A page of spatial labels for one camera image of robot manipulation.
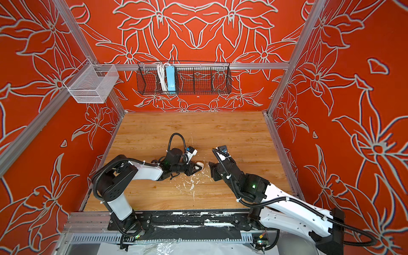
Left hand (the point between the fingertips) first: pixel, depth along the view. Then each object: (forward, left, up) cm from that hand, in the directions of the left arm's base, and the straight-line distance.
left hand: (201, 167), depth 87 cm
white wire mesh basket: (+35, +67, +29) cm, 81 cm away
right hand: (-4, -6, +16) cm, 18 cm away
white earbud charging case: (+1, 0, +3) cm, 3 cm away
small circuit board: (-31, -29, -4) cm, 43 cm away
